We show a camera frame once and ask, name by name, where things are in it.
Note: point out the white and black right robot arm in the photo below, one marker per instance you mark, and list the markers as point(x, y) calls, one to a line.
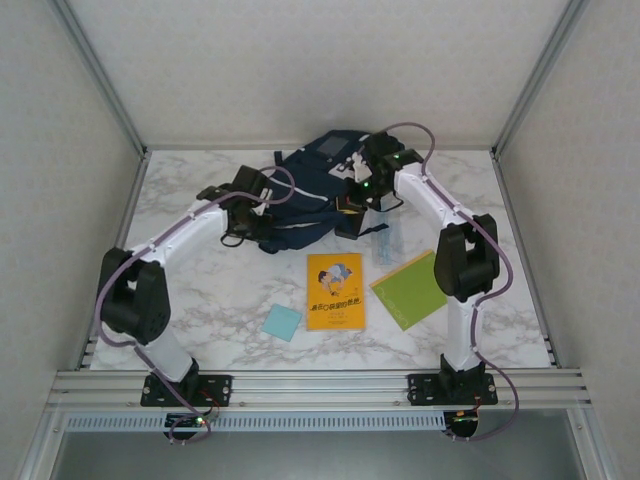
point(425, 195)

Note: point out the green notebook with orange spine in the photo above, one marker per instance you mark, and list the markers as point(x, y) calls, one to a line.
point(410, 295)

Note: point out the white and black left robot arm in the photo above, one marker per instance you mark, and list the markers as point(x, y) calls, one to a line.
point(185, 235)

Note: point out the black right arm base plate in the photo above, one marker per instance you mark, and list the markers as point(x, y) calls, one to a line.
point(425, 387)

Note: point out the aluminium table edge rail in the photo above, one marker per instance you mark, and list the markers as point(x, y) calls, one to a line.
point(131, 200)
point(518, 225)

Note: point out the navy blue backpack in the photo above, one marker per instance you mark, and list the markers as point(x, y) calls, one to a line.
point(310, 200)

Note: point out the clear plastic ruler case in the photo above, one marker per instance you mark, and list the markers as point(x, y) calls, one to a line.
point(387, 240)

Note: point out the wide aluminium mounting rail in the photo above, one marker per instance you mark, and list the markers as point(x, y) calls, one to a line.
point(320, 387)

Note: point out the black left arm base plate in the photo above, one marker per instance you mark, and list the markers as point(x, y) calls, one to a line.
point(220, 387)

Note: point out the aluminium frame post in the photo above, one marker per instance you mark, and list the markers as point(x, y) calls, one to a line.
point(104, 75)
point(537, 75)

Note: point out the light blue sticky note pad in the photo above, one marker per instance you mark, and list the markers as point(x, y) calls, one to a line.
point(281, 322)

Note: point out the yellow illustrated book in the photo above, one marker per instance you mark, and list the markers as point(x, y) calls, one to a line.
point(335, 310)

